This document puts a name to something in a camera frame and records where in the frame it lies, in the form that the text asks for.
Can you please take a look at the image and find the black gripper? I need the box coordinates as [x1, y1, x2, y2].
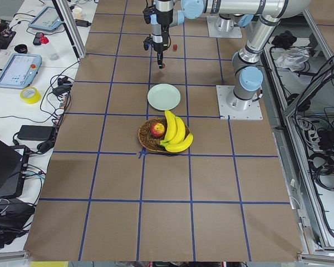
[151, 26, 170, 67]

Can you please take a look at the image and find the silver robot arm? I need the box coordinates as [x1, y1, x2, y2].
[227, 15, 280, 111]
[143, 0, 310, 68]

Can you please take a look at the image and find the light green plate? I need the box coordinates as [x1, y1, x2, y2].
[147, 83, 181, 111]

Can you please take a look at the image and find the red apple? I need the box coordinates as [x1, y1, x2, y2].
[150, 122, 165, 139]

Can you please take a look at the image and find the yellow banana bunch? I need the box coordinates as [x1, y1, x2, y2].
[160, 110, 194, 153]

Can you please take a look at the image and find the brown wicker basket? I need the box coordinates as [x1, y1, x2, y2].
[138, 118, 188, 154]

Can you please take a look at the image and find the blue teach pendant far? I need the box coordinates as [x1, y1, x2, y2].
[28, 6, 62, 32]

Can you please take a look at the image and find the blue teach pendant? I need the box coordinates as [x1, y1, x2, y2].
[0, 53, 42, 89]
[28, 6, 62, 32]

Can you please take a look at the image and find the yellow tape roll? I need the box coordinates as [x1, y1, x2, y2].
[20, 86, 41, 105]

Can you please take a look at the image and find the blue teach pendant near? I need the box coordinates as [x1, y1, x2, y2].
[0, 53, 42, 89]

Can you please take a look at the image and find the black power adapter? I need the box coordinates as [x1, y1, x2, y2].
[17, 125, 54, 141]

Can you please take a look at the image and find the black laptop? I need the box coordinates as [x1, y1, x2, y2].
[0, 140, 29, 199]

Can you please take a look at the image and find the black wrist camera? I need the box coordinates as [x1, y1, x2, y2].
[143, 37, 153, 51]
[143, 6, 157, 25]

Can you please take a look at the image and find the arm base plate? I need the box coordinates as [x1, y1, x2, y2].
[216, 85, 263, 121]
[207, 16, 242, 38]

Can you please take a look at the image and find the aluminium frame post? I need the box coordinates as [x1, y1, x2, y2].
[52, 0, 86, 61]

